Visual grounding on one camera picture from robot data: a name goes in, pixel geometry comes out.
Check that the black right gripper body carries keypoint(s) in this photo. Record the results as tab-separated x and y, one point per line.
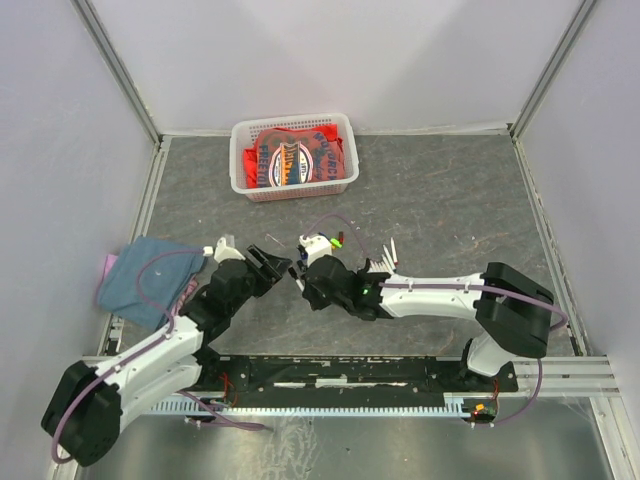
317	300

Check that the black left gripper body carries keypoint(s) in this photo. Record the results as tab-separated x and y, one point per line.
255	284

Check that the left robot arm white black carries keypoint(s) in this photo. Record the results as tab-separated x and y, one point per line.
92	405

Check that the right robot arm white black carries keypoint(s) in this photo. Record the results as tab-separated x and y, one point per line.
514	312

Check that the thin stick on table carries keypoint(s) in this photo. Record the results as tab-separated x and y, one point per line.
269	236

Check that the uncapped white marker blue end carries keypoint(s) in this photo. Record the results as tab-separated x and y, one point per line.
388	258

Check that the uncapped white marker red end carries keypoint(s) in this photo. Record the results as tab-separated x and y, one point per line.
394	252

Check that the blue cloth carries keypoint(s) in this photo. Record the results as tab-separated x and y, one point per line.
150	279

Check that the orange printed cloth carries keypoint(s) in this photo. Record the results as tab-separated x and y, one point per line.
282	157

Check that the white plastic basket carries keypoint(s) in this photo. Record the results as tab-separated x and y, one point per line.
244	134

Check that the pink cloth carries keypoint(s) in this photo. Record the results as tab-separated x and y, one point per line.
109	263

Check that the circuit board with leds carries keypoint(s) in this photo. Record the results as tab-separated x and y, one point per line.
484	412

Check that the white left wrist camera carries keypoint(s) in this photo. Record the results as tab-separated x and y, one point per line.
223	250

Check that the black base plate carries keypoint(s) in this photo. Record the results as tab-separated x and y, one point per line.
378	396

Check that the blue slotted cable duct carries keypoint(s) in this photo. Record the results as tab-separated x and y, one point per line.
180	405

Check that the aluminium frame rail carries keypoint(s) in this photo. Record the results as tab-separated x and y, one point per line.
563	376

